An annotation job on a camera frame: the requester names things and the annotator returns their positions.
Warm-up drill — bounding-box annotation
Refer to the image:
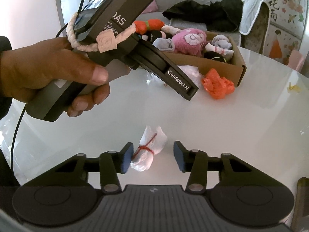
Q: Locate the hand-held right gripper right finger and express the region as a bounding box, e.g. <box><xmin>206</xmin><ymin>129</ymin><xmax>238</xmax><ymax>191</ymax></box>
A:
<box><xmin>173</xmin><ymin>140</ymin><xmax>286</xmax><ymax>195</ymax></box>

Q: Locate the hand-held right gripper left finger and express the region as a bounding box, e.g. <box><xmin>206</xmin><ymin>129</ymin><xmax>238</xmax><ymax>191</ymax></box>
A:
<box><xmin>23</xmin><ymin>142</ymin><xmax>134</xmax><ymax>195</ymax></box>

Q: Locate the white sock with red band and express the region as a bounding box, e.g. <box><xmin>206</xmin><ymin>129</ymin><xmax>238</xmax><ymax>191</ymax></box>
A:
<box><xmin>130</xmin><ymin>125</ymin><xmax>168</xmax><ymax>172</ymax></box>

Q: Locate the orange sock with green band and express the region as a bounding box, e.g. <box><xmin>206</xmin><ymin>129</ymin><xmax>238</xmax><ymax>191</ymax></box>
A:
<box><xmin>133</xmin><ymin>19</ymin><xmax>165</xmax><ymax>35</ymax></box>

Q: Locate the black fuzzy sock bundle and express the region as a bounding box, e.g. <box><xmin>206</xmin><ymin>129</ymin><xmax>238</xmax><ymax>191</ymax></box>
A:
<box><xmin>147</xmin><ymin>30</ymin><xmax>167</xmax><ymax>43</ymax></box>

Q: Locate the white and pink sock roll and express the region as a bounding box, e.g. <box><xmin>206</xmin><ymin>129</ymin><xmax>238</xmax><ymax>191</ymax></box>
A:
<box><xmin>160</xmin><ymin>25</ymin><xmax>181</xmax><ymax>38</ymax></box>

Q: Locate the pink fluffy sock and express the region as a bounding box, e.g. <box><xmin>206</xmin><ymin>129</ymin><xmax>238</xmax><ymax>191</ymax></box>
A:
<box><xmin>172</xmin><ymin>28</ymin><xmax>207</xmax><ymax>57</ymax></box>

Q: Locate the pale pink sock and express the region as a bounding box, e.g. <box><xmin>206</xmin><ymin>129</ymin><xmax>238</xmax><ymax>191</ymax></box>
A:
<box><xmin>146</xmin><ymin>65</ymin><xmax>202</xmax><ymax>87</ymax></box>

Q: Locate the shallow cardboard box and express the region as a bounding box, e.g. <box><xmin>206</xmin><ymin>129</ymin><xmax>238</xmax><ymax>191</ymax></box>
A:
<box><xmin>135</xmin><ymin>22</ymin><xmax>247</xmax><ymax>87</ymax></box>

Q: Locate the white knotted sock bundle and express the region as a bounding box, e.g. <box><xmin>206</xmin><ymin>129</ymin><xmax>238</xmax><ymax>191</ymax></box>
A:
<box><xmin>212</xmin><ymin>34</ymin><xmax>234</xmax><ymax>55</ymax></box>

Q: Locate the person's left forearm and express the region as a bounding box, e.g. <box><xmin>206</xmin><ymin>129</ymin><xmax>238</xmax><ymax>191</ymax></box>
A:
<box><xmin>0</xmin><ymin>36</ymin><xmax>14</xmax><ymax>124</ymax></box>

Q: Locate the white desktop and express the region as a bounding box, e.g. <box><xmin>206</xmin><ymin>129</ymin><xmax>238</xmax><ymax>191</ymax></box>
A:
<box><xmin>0</xmin><ymin>45</ymin><xmax>309</xmax><ymax>191</ymax></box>

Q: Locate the person's left hand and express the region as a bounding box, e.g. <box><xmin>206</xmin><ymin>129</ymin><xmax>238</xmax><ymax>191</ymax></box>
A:
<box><xmin>0</xmin><ymin>37</ymin><xmax>111</xmax><ymax>118</ymax></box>

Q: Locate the pink pillow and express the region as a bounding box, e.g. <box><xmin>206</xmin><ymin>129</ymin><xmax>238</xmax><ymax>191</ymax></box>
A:
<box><xmin>145</xmin><ymin>0</ymin><xmax>158</xmax><ymax>12</ymax></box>

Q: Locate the orange sock bundle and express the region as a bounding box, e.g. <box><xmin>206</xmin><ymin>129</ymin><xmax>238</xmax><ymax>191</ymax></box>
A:
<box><xmin>201</xmin><ymin>68</ymin><xmax>235</xmax><ymax>100</ymax></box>

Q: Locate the black jacket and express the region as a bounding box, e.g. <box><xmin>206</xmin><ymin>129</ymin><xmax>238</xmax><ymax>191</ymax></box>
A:
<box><xmin>162</xmin><ymin>0</ymin><xmax>244</xmax><ymax>32</ymax></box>

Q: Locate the person's dark clothing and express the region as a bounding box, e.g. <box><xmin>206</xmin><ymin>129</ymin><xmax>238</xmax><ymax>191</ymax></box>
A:
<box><xmin>0</xmin><ymin>147</ymin><xmax>21</xmax><ymax>189</ymax></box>

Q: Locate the brown wooden furniture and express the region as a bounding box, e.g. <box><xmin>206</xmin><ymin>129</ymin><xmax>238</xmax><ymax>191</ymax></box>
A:
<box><xmin>296</xmin><ymin>177</ymin><xmax>309</xmax><ymax>232</ymax></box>

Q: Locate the yellow scrap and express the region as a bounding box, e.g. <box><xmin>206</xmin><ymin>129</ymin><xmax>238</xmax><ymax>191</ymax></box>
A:
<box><xmin>287</xmin><ymin>82</ymin><xmax>302</xmax><ymax>93</ymax></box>

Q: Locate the white quilted blanket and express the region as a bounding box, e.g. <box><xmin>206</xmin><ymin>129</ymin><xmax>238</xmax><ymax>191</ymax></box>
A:
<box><xmin>239</xmin><ymin>0</ymin><xmax>265</xmax><ymax>35</ymax></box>

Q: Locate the pink plastic chair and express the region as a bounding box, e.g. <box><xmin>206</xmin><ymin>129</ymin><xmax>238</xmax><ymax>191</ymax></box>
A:
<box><xmin>287</xmin><ymin>50</ymin><xmax>305</xmax><ymax>72</ymax></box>

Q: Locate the floral folding screen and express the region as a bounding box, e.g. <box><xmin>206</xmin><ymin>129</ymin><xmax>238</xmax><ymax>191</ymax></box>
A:
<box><xmin>264</xmin><ymin>0</ymin><xmax>307</xmax><ymax>64</ymax></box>

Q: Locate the pink rope strap with tag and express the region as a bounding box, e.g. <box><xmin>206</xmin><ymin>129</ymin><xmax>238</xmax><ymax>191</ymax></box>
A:
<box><xmin>67</xmin><ymin>13</ymin><xmax>138</xmax><ymax>54</ymax></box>

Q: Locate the black cable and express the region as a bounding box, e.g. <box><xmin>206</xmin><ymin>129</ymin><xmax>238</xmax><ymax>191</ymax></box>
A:
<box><xmin>10</xmin><ymin>0</ymin><xmax>107</xmax><ymax>174</ymax></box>

